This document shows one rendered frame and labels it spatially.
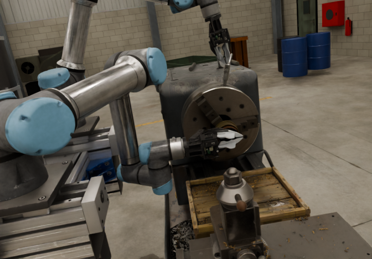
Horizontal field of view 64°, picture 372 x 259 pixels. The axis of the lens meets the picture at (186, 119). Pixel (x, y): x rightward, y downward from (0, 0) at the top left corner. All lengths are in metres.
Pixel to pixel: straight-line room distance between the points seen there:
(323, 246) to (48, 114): 0.65
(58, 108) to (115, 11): 10.49
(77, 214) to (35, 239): 0.12
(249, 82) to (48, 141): 0.94
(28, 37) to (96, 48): 2.12
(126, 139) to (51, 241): 0.42
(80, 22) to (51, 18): 9.86
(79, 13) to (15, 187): 0.77
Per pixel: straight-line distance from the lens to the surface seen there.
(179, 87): 1.33
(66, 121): 0.67
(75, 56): 1.35
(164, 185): 1.06
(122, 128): 1.07
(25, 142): 0.65
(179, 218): 1.64
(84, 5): 1.33
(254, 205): 0.66
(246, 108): 1.22
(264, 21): 12.67
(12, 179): 0.80
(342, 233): 0.83
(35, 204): 0.75
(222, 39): 1.29
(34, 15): 11.34
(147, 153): 1.02
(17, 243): 0.87
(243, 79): 1.36
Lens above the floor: 1.47
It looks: 17 degrees down
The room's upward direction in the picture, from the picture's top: 9 degrees counter-clockwise
